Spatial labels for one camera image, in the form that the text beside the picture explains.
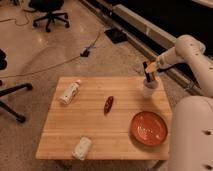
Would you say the black floor cable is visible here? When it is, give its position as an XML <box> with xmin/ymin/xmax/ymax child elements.
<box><xmin>0</xmin><ymin>24</ymin><xmax>111</xmax><ymax>80</ymax></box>

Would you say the black office chair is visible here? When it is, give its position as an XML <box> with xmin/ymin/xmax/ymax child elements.
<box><xmin>29</xmin><ymin>0</ymin><xmax>70</xmax><ymax>33</ymax></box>

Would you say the white plastic bottle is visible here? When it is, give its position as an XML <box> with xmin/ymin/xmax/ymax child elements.
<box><xmin>59</xmin><ymin>79</ymin><xmax>81</xmax><ymax>105</ymax></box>

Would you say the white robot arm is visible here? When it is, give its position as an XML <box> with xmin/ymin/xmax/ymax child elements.
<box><xmin>146</xmin><ymin>35</ymin><xmax>213</xmax><ymax>171</ymax></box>

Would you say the black chair base leg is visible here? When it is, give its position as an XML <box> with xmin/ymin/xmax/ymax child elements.
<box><xmin>0</xmin><ymin>82</ymin><xmax>34</xmax><ymax>124</ymax></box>

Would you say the orange-red plate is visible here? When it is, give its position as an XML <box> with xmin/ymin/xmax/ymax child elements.
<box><xmin>130</xmin><ymin>111</ymin><xmax>168</xmax><ymax>146</ymax></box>

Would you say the wooden table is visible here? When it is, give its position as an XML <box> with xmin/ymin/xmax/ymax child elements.
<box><xmin>36</xmin><ymin>77</ymin><xmax>172</xmax><ymax>160</ymax></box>

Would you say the dark red chili pepper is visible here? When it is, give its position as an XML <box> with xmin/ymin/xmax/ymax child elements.
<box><xmin>104</xmin><ymin>96</ymin><xmax>114</xmax><ymax>115</ymax></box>

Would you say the black floor plate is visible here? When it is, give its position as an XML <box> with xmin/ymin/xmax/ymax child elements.
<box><xmin>105</xmin><ymin>28</ymin><xmax>127</xmax><ymax>44</ymax></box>

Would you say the white ceramic cup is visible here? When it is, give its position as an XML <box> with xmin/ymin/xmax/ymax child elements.
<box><xmin>142</xmin><ymin>80</ymin><xmax>158</xmax><ymax>98</ymax></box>

